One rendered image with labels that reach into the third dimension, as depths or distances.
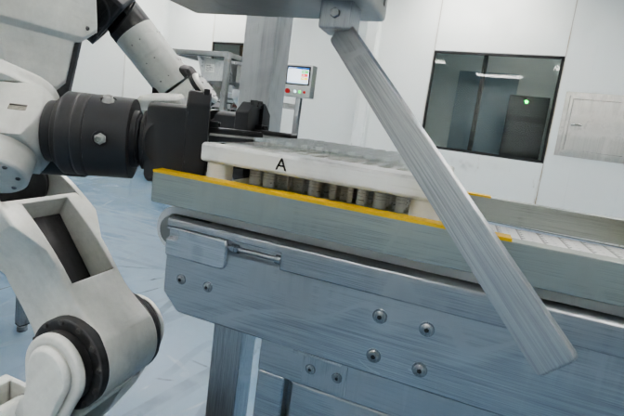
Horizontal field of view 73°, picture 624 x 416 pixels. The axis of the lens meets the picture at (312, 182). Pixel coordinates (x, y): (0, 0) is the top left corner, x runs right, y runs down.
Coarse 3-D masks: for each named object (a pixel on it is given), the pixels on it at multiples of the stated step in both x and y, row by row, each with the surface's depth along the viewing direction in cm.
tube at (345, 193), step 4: (348, 152) 42; (352, 152) 42; (356, 152) 42; (344, 156) 42; (348, 156) 42; (352, 156) 42; (356, 156) 42; (344, 160) 42; (348, 160) 42; (352, 160) 42; (356, 160) 42; (344, 188) 42; (348, 188) 42; (352, 188) 42; (340, 192) 43; (344, 192) 42; (348, 192) 42; (352, 192) 43; (340, 196) 43; (344, 196) 42; (348, 196) 42; (352, 196) 43; (340, 200) 43; (344, 200) 42; (348, 200) 42
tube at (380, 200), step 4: (380, 156) 41; (380, 160) 41; (384, 160) 41; (388, 160) 41; (392, 160) 41; (380, 164) 41; (384, 164) 41; (388, 164) 41; (376, 192) 41; (376, 196) 41; (380, 196) 41; (384, 196) 41; (376, 200) 41; (380, 200) 41; (384, 200) 41; (372, 204) 42; (376, 204) 41; (380, 204) 41; (384, 204) 41; (376, 208) 41; (380, 208) 41; (384, 208) 42
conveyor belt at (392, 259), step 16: (176, 208) 45; (160, 224) 46; (224, 224) 43; (240, 224) 42; (304, 240) 40; (320, 240) 39; (528, 240) 50; (544, 240) 52; (560, 240) 53; (576, 240) 54; (368, 256) 38; (384, 256) 37; (432, 272) 36; (448, 272) 36; (464, 272) 35; (576, 304) 33; (592, 304) 32; (608, 304) 32
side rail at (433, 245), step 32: (160, 192) 43; (192, 192) 42; (224, 192) 40; (256, 192) 39; (256, 224) 40; (288, 224) 38; (320, 224) 37; (352, 224) 36; (384, 224) 35; (416, 224) 35; (416, 256) 35; (448, 256) 34; (512, 256) 32; (544, 256) 32; (576, 256) 31; (608, 256) 31; (544, 288) 32; (576, 288) 31; (608, 288) 30
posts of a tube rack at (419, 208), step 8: (208, 168) 44; (216, 168) 43; (224, 168) 43; (232, 168) 44; (216, 176) 43; (224, 176) 44; (416, 200) 37; (416, 208) 37; (424, 208) 36; (432, 208) 36; (424, 216) 36; (432, 216) 36
